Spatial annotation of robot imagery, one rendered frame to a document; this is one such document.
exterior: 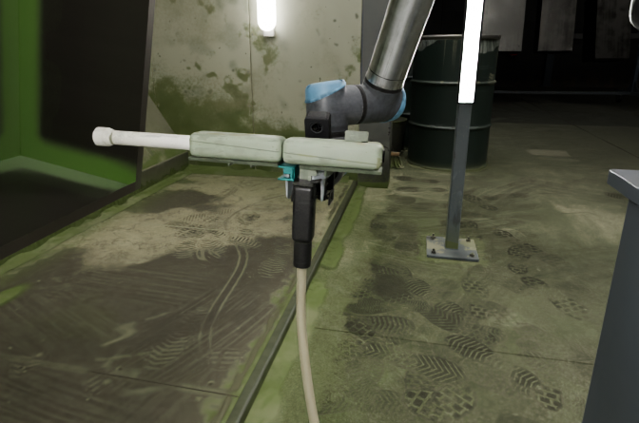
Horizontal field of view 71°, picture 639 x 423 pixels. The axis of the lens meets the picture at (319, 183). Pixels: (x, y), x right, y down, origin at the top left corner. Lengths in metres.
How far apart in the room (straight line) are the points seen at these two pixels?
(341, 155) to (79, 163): 0.82
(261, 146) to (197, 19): 2.23
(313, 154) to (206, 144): 0.17
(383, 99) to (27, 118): 0.91
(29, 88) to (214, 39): 1.63
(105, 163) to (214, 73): 1.67
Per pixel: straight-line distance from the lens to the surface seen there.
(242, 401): 1.14
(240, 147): 0.71
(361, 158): 0.67
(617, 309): 0.74
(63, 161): 1.36
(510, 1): 7.51
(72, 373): 1.33
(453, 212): 1.88
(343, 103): 0.98
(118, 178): 1.27
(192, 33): 2.91
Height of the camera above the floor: 0.80
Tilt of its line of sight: 17 degrees down
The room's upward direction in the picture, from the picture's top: straight up
